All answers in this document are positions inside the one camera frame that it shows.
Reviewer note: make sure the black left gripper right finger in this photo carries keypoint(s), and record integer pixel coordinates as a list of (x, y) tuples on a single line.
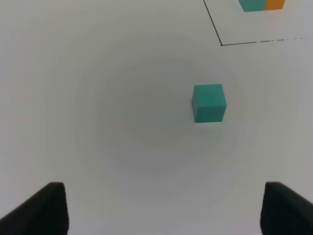
[(285, 212)]

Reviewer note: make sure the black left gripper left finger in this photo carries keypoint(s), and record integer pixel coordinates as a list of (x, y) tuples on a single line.
[(44, 213)]

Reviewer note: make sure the template orange cube block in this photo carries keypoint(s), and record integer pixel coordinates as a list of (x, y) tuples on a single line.
[(274, 4)]

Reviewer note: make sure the template teal cube block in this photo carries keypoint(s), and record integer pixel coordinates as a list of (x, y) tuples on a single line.
[(252, 5)]

